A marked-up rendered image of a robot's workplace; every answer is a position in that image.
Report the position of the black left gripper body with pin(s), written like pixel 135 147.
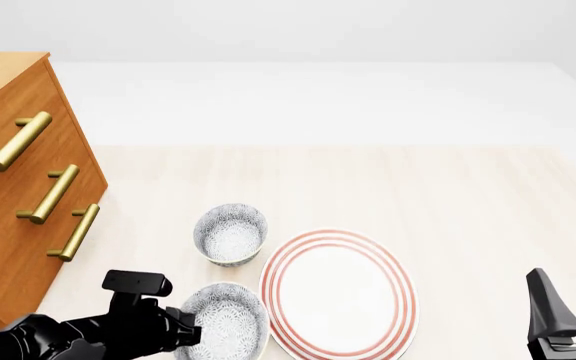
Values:
pixel 184 330

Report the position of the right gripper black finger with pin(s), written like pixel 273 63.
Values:
pixel 548 315

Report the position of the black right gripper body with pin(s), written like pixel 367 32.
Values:
pixel 568 350

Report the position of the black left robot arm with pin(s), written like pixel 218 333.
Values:
pixel 93 333

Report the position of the grey patterned bowl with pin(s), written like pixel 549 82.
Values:
pixel 230 240
pixel 230 322

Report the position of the white plate with red rings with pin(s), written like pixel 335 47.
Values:
pixel 340 296

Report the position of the wooden cabinet drawer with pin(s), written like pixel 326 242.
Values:
pixel 43 90
pixel 23 285
pixel 13 232

